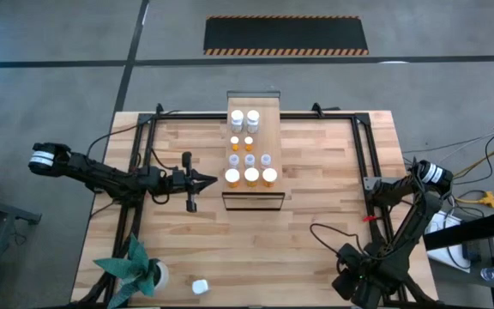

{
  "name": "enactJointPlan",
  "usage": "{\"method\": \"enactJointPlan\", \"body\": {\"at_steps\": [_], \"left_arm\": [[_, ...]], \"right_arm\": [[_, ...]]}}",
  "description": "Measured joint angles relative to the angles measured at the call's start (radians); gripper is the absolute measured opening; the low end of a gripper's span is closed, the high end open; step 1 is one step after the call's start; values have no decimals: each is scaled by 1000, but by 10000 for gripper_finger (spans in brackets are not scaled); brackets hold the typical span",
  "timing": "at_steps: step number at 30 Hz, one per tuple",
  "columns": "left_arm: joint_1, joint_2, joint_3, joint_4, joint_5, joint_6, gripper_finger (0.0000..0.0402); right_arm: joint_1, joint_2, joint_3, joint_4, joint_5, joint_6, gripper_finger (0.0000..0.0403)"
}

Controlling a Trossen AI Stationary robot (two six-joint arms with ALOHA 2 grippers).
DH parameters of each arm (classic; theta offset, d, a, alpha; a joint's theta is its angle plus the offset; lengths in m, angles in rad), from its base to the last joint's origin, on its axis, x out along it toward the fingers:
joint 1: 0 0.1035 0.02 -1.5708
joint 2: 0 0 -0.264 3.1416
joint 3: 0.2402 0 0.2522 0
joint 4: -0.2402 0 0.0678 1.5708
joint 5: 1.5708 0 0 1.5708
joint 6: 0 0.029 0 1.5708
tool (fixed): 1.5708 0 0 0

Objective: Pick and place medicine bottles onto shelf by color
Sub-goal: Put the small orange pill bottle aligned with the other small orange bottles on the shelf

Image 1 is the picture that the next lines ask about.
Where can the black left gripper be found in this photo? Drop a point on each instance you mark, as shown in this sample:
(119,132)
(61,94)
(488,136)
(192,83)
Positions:
(189,161)

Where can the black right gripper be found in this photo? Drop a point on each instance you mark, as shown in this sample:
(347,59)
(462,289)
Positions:
(356,279)

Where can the large amber pill bottle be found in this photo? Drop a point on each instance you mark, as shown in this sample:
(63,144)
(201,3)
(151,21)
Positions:
(269,176)
(232,177)
(251,175)

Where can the clear plastic pill bottle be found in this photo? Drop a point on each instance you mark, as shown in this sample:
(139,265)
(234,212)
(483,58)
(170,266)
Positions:
(233,161)
(249,161)
(266,160)

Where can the small amber pill bottle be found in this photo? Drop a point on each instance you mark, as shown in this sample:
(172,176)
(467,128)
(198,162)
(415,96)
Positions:
(248,141)
(234,141)

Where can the white labelled medicine bottle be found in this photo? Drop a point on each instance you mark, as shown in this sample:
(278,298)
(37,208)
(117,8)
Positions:
(237,119)
(253,119)

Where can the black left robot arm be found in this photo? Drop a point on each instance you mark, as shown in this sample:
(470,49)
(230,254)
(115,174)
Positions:
(101,176)

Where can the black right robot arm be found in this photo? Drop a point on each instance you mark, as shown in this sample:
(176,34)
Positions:
(405,223)

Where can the red clamp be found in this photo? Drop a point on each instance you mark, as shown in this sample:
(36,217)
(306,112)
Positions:
(369,218)

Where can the white plant pot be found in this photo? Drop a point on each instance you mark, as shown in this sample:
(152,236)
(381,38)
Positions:
(163,274)

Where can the green artificial plant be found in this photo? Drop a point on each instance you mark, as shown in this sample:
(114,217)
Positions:
(133,268)

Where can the clear water bottle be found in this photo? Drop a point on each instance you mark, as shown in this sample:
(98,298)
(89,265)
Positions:
(492,274)

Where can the black hazard-striped floor mat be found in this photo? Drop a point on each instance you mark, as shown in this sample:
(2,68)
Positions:
(285,34)

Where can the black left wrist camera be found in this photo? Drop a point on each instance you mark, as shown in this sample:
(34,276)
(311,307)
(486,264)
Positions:
(178,177)

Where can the black aluminium table frame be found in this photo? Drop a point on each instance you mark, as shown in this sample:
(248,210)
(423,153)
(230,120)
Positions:
(187,116)

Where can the wooden shelf black metal frame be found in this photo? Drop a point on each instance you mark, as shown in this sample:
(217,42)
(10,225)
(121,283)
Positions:
(272,141)

